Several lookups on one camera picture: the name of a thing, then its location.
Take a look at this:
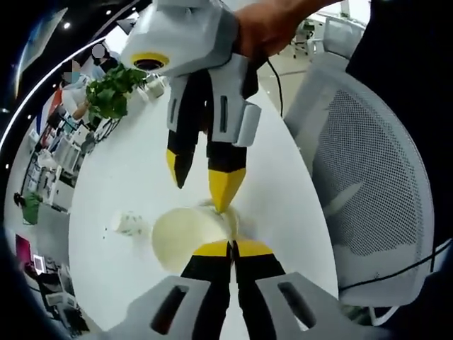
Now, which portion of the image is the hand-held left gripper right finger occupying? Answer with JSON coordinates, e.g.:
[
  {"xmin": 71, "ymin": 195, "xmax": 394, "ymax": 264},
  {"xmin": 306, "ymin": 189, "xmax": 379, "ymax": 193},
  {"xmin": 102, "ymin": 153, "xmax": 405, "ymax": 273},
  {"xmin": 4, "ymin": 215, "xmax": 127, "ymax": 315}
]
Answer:
[{"xmin": 232, "ymin": 239, "xmax": 355, "ymax": 340}]

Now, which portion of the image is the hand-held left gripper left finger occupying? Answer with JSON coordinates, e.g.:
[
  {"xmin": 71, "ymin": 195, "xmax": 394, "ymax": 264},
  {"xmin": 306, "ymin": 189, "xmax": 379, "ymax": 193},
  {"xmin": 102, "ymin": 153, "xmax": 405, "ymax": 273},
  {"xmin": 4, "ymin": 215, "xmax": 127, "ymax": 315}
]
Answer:
[{"xmin": 125, "ymin": 239, "xmax": 233, "ymax": 340}]

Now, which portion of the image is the white green-print paper cup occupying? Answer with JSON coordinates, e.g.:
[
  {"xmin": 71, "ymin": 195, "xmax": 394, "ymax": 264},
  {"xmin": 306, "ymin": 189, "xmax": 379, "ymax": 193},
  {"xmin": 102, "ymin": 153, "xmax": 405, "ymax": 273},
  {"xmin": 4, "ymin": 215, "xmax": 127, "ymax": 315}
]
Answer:
[
  {"xmin": 112, "ymin": 210, "xmax": 147, "ymax": 237},
  {"xmin": 151, "ymin": 200, "xmax": 246, "ymax": 274}
]

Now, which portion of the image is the person's right hand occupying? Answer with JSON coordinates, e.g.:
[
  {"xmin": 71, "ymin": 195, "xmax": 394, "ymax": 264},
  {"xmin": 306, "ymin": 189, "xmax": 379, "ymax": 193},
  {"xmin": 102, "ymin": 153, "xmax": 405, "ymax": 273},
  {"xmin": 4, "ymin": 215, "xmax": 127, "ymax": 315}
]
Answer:
[{"xmin": 231, "ymin": 0, "xmax": 340, "ymax": 60}]

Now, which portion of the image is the green potted plant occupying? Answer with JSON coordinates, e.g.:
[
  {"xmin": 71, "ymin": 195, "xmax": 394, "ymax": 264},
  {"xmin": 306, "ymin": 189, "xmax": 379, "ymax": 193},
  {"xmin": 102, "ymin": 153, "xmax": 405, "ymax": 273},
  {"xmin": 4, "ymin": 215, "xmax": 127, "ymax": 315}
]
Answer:
[{"xmin": 85, "ymin": 62, "xmax": 148, "ymax": 120}]

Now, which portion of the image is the person's dark clothing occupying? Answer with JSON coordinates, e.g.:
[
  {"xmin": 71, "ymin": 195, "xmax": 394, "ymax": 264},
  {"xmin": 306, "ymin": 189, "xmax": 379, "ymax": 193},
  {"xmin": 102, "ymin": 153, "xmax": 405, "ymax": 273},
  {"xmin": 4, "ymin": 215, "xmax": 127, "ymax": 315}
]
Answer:
[{"xmin": 345, "ymin": 0, "xmax": 453, "ymax": 120}]

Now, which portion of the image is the black cable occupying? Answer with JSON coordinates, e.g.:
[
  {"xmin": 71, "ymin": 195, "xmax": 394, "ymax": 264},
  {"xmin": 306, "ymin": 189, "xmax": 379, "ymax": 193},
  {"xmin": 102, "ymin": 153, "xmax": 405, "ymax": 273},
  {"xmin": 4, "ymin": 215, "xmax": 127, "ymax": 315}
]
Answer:
[
  {"xmin": 338, "ymin": 239, "xmax": 453, "ymax": 295},
  {"xmin": 265, "ymin": 57, "xmax": 285, "ymax": 120}
]

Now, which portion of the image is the pink wall screen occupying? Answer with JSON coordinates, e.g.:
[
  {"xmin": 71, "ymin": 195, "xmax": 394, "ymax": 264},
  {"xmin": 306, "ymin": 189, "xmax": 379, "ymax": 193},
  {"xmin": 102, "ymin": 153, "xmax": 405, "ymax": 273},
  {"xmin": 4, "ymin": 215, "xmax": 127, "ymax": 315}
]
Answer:
[{"xmin": 15, "ymin": 234, "xmax": 33, "ymax": 266}]

